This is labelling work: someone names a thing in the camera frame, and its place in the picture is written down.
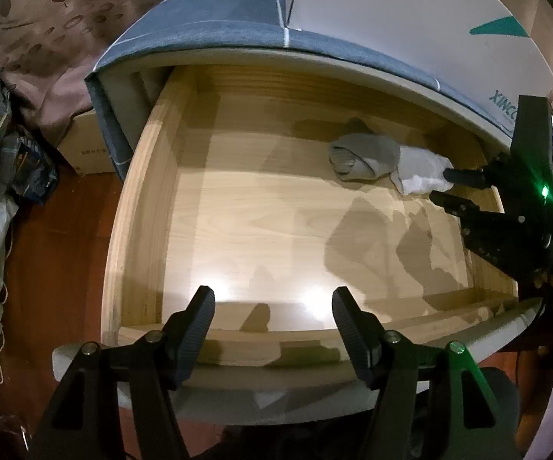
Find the grey and white rolled sock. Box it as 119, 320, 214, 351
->
329, 134, 402, 183

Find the wooden drawer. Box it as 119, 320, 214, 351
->
100, 60, 545, 425

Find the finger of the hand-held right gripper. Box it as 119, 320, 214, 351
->
443, 151, 517, 191
430, 191, 546, 279

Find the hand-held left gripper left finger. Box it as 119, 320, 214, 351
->
27, 285, 217, 460

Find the blue packet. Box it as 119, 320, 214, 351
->
10, 134, 57, 204

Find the white cardboard box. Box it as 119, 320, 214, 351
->
286, 0, 553, 128

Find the plain cardboard box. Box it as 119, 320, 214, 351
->
56, 109, 119, 176

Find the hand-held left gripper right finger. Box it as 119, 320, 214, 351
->
331, 286, 517, 460

